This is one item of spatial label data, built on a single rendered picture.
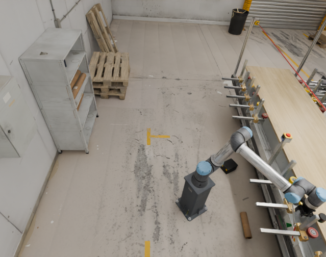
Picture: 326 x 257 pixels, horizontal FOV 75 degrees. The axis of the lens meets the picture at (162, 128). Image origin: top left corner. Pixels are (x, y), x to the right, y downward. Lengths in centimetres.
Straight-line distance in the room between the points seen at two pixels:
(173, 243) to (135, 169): 114
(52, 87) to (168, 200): 200
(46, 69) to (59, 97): 36
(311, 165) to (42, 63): 305
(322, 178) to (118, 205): 232
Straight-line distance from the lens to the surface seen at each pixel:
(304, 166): 273
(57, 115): 307
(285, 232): 222
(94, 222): 293
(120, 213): 292
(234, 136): 186
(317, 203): 196
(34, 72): 277
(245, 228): 300
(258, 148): 294
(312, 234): 229
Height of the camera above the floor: 265
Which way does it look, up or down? 44 degrees down
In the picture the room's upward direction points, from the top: 5 degrees clockwise
